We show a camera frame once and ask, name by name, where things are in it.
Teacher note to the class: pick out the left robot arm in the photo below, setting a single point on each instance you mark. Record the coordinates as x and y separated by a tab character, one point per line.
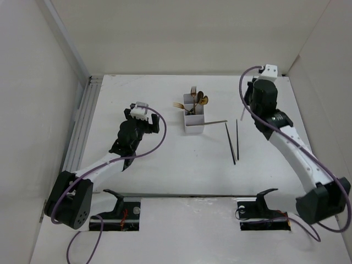
70	200

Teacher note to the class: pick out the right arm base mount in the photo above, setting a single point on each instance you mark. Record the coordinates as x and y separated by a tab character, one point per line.
254	214

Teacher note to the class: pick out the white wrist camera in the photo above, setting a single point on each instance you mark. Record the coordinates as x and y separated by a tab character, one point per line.
139	111
268	72

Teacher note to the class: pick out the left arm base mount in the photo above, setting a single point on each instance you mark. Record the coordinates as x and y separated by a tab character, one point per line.
117	212

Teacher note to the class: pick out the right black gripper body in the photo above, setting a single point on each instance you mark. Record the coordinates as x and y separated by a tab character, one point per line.
248	96

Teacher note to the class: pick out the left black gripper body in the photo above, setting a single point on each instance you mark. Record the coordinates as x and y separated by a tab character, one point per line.
142	125

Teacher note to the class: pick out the dark grey chopstick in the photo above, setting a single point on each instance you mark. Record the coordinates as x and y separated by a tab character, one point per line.
230	145
237	141

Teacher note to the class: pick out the white three-compartment utensil holder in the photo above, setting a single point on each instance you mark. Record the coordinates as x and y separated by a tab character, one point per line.
193	123

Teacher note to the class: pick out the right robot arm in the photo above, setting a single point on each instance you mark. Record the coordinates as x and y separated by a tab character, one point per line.
323	197

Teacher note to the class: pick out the gold fork green handle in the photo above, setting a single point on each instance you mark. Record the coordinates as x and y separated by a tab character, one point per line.
181	106

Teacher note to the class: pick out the silver chopstick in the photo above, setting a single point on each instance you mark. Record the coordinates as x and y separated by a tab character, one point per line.
215	122
242	115

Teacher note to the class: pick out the aluminium frame rail left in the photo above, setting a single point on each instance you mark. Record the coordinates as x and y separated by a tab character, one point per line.
80	123

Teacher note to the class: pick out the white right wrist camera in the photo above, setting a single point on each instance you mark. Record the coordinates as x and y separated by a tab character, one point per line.
268	72

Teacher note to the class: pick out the gold spoon green handle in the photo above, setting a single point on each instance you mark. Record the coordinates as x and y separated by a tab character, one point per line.
201	102

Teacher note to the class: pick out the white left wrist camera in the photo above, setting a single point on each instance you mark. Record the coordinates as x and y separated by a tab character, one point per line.
139	111

